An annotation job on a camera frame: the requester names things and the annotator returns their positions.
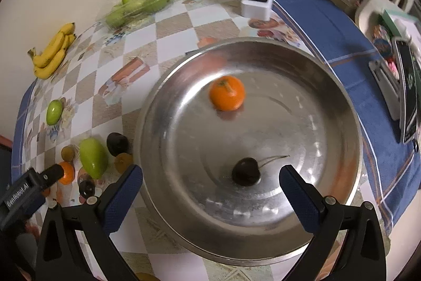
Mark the colourful packet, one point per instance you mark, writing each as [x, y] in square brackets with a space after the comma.
[381, 40]

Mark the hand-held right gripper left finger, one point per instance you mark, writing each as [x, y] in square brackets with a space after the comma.
[125, 192]

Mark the dark purple plum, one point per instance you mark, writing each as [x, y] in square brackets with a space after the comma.
[116, 143]

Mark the bunch of yellow bananas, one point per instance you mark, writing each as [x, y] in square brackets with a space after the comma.
[52, 52]

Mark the dark cherry with stem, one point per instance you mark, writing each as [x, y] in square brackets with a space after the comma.
[245, 172]

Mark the small green mango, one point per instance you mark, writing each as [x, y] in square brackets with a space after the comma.
[54, 112]

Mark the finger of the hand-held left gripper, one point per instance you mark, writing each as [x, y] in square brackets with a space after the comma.
[52, 174]

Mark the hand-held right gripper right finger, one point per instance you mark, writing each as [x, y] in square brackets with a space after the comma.
[297, 198]

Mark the small brown longan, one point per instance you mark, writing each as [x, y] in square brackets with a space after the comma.
[68, 153]
[123, 162]

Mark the black smartphone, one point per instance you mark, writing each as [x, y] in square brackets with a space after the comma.
[408, 96]

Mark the orange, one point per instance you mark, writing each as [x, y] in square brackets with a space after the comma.
[68, 175]
[227, 93]

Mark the small dark round fruit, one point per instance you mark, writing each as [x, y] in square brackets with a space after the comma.
[87, 187]

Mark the white phone stand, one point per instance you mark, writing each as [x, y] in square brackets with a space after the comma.
[384, 86]

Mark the large metal bowl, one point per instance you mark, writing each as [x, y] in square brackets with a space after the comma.
[279, 123]

